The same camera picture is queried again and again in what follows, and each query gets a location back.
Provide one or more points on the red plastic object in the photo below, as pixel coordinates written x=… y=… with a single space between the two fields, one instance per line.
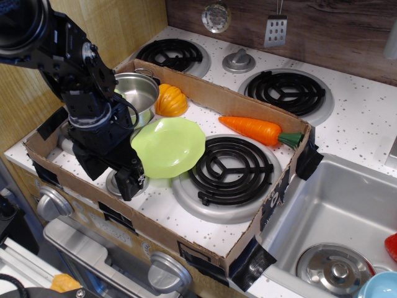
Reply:
x=391 y=246

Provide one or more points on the silver oven knob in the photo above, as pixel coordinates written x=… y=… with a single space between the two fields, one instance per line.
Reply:
x=166 y=275
x=52 y=204

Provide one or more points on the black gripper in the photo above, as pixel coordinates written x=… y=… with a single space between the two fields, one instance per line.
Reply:
x=108 y=146

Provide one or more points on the rear left black burner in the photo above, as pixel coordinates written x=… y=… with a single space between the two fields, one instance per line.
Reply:
x=176 y=54

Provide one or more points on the light green plastic plate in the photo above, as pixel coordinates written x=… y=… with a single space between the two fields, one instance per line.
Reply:
x=169 y=147

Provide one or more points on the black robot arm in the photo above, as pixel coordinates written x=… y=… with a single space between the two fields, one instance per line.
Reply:
x=101 y=120

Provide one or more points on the hanging silver strainer ladle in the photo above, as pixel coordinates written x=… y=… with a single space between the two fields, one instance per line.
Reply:
x=216 y=17

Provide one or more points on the brown cardboard fence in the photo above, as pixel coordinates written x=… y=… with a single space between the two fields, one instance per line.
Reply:
x=154 y=220

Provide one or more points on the silver metal pot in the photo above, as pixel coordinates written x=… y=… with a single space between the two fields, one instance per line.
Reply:
x=141 y=89

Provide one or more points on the light blue bowl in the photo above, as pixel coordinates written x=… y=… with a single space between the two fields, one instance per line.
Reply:
x=381 y=285

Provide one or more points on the rear silver stove knob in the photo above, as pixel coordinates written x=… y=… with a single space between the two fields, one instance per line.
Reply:
x=238 y=62

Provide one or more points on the right silver oven knob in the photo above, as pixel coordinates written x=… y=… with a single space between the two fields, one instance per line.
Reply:
x=166 y=275

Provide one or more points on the silver oven door handle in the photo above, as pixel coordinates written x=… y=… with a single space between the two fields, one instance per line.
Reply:
x=103 y=267

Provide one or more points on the silver pot lid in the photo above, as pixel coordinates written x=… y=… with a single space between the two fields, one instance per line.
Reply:
x=336 y=269

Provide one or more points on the orange object lower left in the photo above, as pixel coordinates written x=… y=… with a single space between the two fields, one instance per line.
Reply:
x=63 y=283

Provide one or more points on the orange plastic pumpkin toy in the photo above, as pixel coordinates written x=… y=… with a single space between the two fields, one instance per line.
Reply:
x=171 y=102

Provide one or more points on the hanging silver slotted spatula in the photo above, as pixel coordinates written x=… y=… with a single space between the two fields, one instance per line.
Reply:
x=276 y=28

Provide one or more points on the front right black burner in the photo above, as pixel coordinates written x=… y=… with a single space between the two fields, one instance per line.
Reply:
x=229 y=182

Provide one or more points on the left silver oven knob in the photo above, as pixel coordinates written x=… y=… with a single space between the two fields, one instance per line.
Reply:
x=52 y=204

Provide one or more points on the silver metal sink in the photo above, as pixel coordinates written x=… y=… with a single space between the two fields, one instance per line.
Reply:
x=342 y=203

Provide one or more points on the rear right black burner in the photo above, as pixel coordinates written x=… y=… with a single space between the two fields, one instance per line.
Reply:
x=294 y=91

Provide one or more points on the orange plastic carrot toy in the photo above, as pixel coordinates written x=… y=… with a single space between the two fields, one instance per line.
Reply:
x=264 y=132

